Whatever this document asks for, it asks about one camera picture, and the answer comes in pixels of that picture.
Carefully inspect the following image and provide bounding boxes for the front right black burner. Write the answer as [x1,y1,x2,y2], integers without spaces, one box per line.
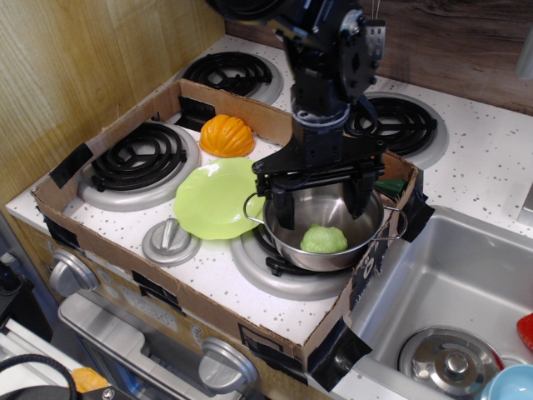
[230,227,351,302]

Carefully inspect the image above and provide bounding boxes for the light blue bowl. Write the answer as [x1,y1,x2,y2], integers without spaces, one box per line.
[477,364,533,400]

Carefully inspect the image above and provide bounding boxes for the left silver oven knob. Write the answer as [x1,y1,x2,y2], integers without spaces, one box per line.
[49,249,99,298]

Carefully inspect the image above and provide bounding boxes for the front silver stovetop knob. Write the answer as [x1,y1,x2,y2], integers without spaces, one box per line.
[142,218,201,268]

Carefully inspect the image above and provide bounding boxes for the right silver oven knob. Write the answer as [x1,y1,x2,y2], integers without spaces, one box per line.
[198,337,258,394]

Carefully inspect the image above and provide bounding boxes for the orange toy pumpkin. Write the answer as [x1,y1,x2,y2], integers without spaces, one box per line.
[199,114,255,158]

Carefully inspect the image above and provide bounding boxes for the hanging silver spatula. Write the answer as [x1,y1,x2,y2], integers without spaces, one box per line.
[365,0,386,62]

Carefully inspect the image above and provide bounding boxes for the front left black burner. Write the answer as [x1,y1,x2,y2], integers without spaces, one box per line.
[77,122,201,213]

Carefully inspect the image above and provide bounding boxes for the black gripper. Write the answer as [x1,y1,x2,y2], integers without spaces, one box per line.
[252,120,386,230]

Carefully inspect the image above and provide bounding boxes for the stainless steel pot lid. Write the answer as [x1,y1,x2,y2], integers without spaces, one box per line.
[396,326,505,399]

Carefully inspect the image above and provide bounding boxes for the orange yellow object on floor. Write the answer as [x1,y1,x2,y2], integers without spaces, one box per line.
[72,367,110,393]

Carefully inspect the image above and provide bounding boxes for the silver faucet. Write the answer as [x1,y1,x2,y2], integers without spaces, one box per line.
[515,27,533,80]

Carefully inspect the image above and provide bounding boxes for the brown cardboard fence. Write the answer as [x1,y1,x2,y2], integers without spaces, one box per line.
[31,77,436,393]

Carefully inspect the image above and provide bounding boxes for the black burner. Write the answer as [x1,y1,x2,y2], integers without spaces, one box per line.
[177,52,284,105]
[345,92,449,170]
[230,227,351,302]
[77,122,201,213]

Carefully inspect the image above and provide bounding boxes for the orange toy carrot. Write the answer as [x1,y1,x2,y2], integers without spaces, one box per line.
[374,179,407,198]

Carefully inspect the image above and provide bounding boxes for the silver oven knob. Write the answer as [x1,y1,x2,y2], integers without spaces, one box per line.
[198,337,258,394]
[49,249,99,298]

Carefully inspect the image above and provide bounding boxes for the back left black burner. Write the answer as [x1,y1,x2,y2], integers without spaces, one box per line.
[177,52,284,105]

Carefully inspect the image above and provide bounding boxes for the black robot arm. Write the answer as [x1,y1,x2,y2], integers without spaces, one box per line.
[209,1,386,229]

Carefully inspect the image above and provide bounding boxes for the silver oven door handle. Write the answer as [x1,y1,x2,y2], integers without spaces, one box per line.
[58,294,217,399]

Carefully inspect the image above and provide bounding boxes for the light green plastic plate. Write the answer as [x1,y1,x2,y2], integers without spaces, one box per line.
[173,157,264,240]

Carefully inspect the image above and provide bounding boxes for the grey toy sink basin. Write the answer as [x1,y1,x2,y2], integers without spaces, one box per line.
[346,207,532,399]

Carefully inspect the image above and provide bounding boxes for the back right black burner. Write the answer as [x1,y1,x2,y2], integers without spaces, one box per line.
[345,92,449,170]

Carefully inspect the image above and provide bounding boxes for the red toy object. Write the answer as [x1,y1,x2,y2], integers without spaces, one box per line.
[516,313,533,350]

